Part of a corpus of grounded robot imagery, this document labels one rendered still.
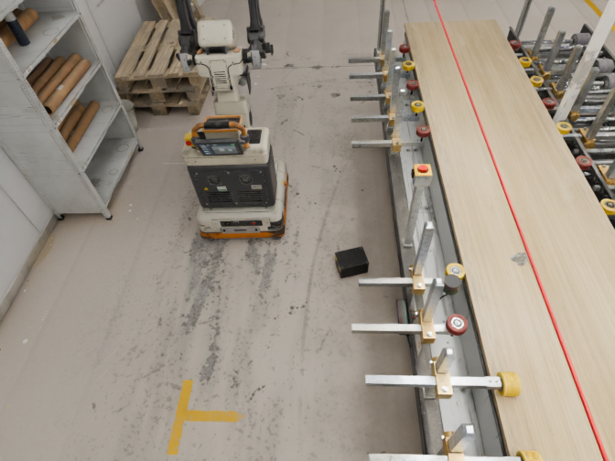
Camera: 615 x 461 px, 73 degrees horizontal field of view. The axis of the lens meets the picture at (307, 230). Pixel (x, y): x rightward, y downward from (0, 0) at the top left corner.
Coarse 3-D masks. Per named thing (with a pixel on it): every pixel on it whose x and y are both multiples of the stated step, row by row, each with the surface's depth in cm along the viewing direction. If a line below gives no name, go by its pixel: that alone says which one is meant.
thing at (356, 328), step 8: (352, 328) 169; (360, 328) 169; (368, 328) 169; (376, 328) 169; (384, 328) 169; (392, 328) 168; (400, 328) 168; (408, 328) 168; (416, 328) 168; (440, 328) 167
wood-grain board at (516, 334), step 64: (448, 64) 288; (512, 64) 284; (448, 128) 243; (512, 128) 240; (448, 192) 210; (512, 192) 207; (576, 192) 205; (576, 256) 181; (512, 320) 163; (576, 320) 162; (512, 448) 135; (576, 448) 134
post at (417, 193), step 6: (414, 192) 186; (420, 192) 183; (414, 198) 187; (420, 198) 186; (414, 204) 189; (414, 210) 193; (408, 216) 200; (414, 216) 196; (408, 222) 200; (414, 222) 199; (408, 228) 202; (414, 228) 202; (408, 234) 206; (408, 240) 209; (408, 246) 213
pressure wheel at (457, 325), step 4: (448, 316) 165; (452, 316) 165; (456, 316) 165; (460, 316) 165; (448, 320) 164; (452, 320) 164; (456, 320) 164; (460, 320) 164; (464, 320) 164; (448, 324) 163; (452, 324) 163; (456, 324) 163; (460, 324) 163; (464, 324) 163; (448, 328) 164; (452, 328) 162; (456, 328) 162; (460, 328) 162; (464, 328) 162; (452, 332) 163; (456, 332) 162; (460, 332) 161; (464, 332) 163; (452, 336) 171
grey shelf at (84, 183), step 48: (0, 0) 237; (48, 0) 291; (0, 48) 226; (48, 48) 263; (96, 48) 316; (0, 96) 250; (96, 96) 350; (0, 144) 278; (48, 144) 277; (96, 144) 316; (48, 192) 313; (96, 192) 315
